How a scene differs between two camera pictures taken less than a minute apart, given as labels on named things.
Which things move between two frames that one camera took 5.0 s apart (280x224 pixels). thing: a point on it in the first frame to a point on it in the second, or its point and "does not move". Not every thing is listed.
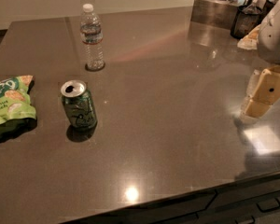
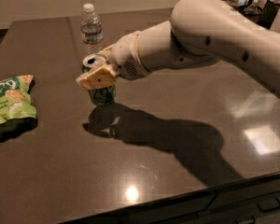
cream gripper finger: (273, 86) to (101, 77)
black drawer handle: (269, 204) does not move
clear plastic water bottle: (91, 35) does not move
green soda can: (79, 105) to (103, 95)
